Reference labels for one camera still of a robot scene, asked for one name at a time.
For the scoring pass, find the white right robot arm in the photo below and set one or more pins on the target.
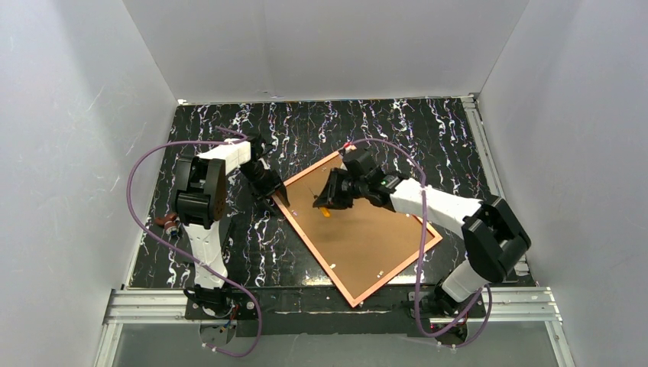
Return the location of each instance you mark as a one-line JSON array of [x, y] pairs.
[[456, 214]]

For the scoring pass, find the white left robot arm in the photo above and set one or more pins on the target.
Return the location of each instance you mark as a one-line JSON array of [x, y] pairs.
[[199, 198]]

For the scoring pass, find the aluminium front rail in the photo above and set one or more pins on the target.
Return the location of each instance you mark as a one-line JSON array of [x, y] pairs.
[[509, 304]]

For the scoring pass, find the red picture frame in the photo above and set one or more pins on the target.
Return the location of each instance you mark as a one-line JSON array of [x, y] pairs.
[[360, 249]]

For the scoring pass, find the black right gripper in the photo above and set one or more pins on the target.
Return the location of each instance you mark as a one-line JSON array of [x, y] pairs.
[[334, 188]]

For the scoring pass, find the yellow handled screwdriver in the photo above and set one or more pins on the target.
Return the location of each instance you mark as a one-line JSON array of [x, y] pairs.
[[324, 211]]

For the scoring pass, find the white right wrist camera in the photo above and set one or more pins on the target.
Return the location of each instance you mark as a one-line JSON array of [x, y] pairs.
[[346, 148]]

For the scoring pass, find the brown copper pipe fitting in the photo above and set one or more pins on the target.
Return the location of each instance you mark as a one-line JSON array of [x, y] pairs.
[[169, 223]]

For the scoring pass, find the aluminium rail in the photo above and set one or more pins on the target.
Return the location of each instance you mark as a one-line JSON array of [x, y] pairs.
[[509, 304], [488, 162]]

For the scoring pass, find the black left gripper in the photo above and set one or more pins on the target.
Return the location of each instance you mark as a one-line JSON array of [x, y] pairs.
[[268, 183]]

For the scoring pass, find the aluminium right side rail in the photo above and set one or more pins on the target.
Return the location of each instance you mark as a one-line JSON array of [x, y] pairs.
[[488, 162]]

